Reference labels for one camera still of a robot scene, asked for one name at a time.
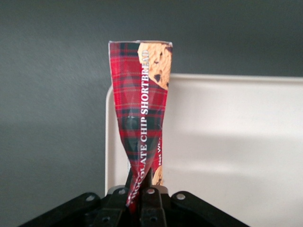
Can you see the cream plastic tray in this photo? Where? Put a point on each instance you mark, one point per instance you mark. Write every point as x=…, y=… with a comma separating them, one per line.
x=225, y=142

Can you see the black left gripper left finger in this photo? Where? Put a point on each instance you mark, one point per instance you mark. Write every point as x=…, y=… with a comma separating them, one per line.
x=111, y=208

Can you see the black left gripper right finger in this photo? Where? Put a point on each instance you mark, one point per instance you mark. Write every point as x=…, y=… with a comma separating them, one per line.
x=151, y=205

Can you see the red tartan cookie box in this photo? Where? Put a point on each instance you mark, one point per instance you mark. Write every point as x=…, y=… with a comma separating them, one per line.
x=138, y=106

